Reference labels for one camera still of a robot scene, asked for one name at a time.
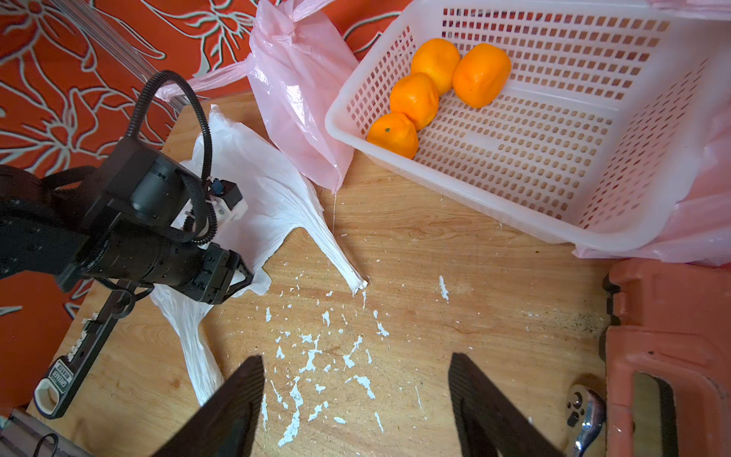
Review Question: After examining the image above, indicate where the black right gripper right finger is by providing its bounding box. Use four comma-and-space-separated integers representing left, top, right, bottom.
448, 353, 562, 456

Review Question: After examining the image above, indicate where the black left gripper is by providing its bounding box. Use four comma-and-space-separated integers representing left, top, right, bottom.
171, 243, 254, 305

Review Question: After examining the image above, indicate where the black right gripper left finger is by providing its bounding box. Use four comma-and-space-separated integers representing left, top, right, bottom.
155, 355, 266, 456

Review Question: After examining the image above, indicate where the white plastic bag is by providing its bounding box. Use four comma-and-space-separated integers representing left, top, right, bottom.
150, 105, 367, 405

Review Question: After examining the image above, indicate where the plain pink plastic bag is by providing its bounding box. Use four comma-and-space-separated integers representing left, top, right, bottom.
188, 1, 358, 192

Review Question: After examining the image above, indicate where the pink printed plastic bag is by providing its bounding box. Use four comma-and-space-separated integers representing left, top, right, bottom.
573, 106, 730, 267

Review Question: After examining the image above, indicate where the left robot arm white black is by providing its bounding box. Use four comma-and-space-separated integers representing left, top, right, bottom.
1, 70, 253, 305

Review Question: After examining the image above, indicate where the black plastic bag dispenser strip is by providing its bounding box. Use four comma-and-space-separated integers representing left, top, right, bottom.
34, 280, 136, 419

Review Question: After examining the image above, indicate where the red plastic tool case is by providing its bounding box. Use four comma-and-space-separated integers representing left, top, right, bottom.
605, 259, 730, 456

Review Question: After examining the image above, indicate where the orange fruit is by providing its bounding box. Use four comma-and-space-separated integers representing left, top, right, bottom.
452, 44, 512, 109
411, 38, 462, 95
367, 112, 419, 159
389, 72, 440, 131

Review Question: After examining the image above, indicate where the white perforated plastic basket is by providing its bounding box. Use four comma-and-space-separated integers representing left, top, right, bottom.
326, 1, 730, 252

